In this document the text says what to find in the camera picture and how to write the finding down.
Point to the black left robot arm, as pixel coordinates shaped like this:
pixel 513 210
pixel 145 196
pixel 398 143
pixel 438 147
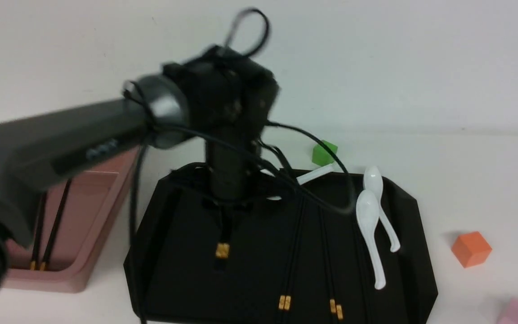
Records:
pixel 39 152

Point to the green cube block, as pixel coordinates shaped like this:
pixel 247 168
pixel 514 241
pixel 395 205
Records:
pixel 320 156

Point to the black chopstick pair right one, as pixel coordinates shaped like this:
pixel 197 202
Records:
pixel 327 261

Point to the orange cube block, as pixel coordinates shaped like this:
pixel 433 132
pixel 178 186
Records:
pixel 471 249

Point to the black chopstick pair right two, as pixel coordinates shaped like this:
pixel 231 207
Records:
pixel 333 279

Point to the pink plastic bin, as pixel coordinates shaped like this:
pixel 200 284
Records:
pixel 94 201

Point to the black chopstick pair left one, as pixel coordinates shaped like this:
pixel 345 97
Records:
pixel 291 256

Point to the white ceramic spoon front right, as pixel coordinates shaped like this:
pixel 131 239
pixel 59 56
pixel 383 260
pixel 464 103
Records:
pixel 368 216

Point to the black plastic tray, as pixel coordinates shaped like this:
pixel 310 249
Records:
pixel 290 261

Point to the black chopstick in bin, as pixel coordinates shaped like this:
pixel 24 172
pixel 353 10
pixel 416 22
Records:
pixel 55 228
pixel 38 231

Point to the black chopstick pair two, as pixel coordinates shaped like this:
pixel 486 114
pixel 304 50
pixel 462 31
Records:
pixel 296 261
pixel 333 279

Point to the white ceramic spoon long handle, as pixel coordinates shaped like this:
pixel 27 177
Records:
pixel 305 178

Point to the black chopstick gold band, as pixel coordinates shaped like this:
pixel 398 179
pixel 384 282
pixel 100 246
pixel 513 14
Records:
pixel 225 223

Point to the black chopstick pair one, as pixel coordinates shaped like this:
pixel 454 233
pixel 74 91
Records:
pixel 291 256
pixel 327 261

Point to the black chopstick pair left two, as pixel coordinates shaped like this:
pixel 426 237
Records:
pixel 296 261

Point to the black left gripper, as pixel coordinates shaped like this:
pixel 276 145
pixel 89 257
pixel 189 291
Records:
pixel 229 97

